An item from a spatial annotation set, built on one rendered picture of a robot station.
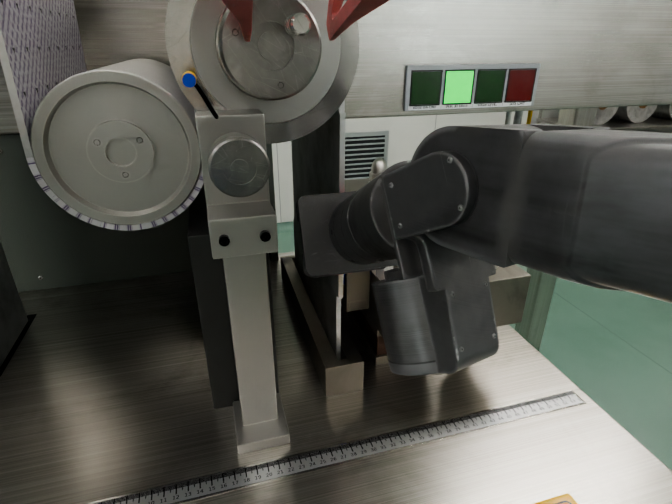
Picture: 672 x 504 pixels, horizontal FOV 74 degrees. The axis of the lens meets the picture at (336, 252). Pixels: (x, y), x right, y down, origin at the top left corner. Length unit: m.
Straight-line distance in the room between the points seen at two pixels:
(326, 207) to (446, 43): 0.50
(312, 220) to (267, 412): 0.21
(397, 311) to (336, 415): 0.24
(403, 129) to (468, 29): 2.59
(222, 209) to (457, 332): 0.20
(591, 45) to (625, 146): 0.80
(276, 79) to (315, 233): 0.12
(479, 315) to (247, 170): 0.17
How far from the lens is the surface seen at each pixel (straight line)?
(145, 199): 0.41
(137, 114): 0.39
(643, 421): 2.07
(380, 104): 0.77
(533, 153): 0.19
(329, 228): 0.36
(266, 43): 0.36
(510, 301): 0.52
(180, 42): 0.38
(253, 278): 0.38
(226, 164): 0.30
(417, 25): 0.78
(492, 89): 0.85
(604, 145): 0.18
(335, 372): 0.49
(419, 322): 0.27
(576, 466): 0.51
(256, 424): 0.48
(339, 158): 0.41
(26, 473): 0.53
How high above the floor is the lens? 1.25
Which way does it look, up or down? 25 degrees down
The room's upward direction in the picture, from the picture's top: straight up
